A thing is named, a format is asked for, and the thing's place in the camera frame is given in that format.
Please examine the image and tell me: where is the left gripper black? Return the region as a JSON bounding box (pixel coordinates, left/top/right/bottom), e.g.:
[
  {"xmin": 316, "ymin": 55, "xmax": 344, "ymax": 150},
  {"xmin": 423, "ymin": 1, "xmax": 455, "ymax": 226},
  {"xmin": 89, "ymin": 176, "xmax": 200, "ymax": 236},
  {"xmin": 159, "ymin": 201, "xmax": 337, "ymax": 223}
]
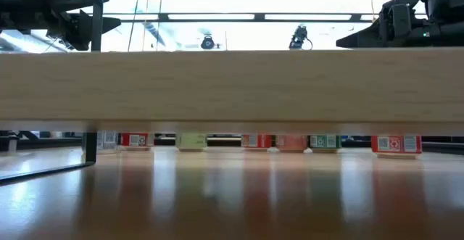
[{"xmin": 45, "ymin": 0, "xmax": 122, "ymax": 51}]

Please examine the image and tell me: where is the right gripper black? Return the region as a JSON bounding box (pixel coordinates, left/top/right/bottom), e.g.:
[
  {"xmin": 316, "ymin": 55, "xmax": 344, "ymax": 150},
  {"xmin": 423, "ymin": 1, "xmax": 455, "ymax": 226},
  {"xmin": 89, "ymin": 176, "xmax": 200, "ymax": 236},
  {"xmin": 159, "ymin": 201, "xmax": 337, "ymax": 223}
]
[{"xmin": 336, "ymin": 0, "xmax": 442, "ymax": 49}]

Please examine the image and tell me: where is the red beverage can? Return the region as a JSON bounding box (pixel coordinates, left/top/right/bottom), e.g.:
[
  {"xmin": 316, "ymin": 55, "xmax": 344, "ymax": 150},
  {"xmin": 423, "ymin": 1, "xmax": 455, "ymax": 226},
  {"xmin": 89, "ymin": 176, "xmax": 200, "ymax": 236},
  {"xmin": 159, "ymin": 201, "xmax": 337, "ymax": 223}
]
[
  {"xmin": 120, "ymin": 132, "xmax": 150, "ymax": 152},
  {"xmin": 370, "ymin": 135, "xmax": 423, "ymax": 160},
  {"xmin": 241, "ymin": 134, "xmax": 273, "ymax": 152}
]

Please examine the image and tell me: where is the orange and silver can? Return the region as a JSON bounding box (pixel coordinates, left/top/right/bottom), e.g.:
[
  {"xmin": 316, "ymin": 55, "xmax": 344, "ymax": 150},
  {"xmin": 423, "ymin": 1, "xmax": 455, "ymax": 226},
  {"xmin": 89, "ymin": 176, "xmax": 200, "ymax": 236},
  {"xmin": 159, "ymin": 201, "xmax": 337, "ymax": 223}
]
[{"xmin": 275, "ymin": 134, "xmax": 308, "ymax": 153}]

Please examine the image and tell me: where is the light green beverage can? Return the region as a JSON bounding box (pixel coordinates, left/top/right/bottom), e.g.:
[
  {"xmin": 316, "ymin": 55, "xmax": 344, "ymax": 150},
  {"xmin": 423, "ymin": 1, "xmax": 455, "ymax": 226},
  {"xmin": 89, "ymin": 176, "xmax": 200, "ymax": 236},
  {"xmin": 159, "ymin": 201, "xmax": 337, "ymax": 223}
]
[{"xmin": 175, "ymin": 133, "xmax": 207, "ymax": 152}]

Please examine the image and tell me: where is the dark green beverage can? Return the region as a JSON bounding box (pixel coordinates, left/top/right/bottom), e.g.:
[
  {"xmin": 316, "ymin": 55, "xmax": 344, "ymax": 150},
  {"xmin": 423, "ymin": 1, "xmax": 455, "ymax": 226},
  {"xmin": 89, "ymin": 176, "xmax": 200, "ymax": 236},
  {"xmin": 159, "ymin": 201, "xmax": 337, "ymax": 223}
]
[{"xmin": 309, "ymin": 134, "xmax": 342, "ymax": 154}]

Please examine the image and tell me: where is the dark round background object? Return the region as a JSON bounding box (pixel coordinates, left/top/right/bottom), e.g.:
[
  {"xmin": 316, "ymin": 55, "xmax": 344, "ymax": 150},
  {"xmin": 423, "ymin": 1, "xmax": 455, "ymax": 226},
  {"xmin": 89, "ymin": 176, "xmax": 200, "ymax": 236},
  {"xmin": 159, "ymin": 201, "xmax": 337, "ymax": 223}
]
[{"xmin": 200, "ymin": 33, "xmax": 217, "ymax": 51}]

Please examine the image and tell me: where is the black overhead crossbar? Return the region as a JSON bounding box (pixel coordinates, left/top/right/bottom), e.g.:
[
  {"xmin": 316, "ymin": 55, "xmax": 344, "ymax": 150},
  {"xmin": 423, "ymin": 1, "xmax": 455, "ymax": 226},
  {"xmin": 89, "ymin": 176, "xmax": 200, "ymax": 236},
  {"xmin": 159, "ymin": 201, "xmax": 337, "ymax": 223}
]
[{"xmin": 103, "ymin": 12, "xmax": 381, "ymax": 23}]

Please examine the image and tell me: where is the thin hanging cable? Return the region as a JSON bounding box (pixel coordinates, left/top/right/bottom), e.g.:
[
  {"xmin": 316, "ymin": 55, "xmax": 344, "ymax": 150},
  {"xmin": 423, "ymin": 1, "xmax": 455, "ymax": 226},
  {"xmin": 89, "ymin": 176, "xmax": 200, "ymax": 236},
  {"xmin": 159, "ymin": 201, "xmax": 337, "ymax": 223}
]
[{"xmin": 127, "ymin": 0, "xmax": 144, "ymax": 52}]

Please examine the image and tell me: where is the dark background device with cable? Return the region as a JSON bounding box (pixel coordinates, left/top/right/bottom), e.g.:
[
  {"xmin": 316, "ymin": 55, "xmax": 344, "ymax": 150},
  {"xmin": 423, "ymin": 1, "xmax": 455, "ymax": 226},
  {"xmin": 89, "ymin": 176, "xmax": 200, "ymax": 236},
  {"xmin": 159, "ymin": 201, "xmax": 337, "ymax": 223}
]
[{"xmin": 289, "ymin": 25, "xmax": 313, "ymax": 51}]

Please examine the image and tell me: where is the black aluminium table frame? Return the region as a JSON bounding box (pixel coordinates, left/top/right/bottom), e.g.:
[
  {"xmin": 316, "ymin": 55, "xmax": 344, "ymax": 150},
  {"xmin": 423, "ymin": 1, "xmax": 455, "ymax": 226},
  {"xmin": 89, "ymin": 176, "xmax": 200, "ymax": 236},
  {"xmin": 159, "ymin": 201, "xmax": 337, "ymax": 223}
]
[{"xmin": 0, "ymin": 130, "xmax": 464, "ymax": 156}]

